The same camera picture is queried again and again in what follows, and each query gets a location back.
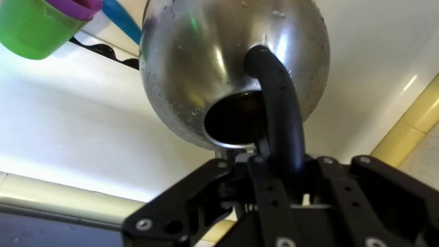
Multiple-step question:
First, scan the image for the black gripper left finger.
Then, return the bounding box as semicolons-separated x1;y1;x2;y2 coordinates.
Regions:
121;155;309;247

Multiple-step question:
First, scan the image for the green cup with purple rim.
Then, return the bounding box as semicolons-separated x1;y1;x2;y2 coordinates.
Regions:
0;0;104;61

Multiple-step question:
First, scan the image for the white kitchen sink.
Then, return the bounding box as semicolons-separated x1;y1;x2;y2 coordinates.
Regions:
0;0;439;227

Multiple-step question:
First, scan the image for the blue handled utensil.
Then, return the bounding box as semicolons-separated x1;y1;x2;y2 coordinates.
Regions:
100;0;144;45

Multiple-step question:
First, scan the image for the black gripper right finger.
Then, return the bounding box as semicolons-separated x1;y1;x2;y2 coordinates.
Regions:
316;153;439;247

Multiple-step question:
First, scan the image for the silver kettle with black handle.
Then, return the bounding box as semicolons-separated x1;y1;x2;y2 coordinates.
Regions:
137;0;332;183

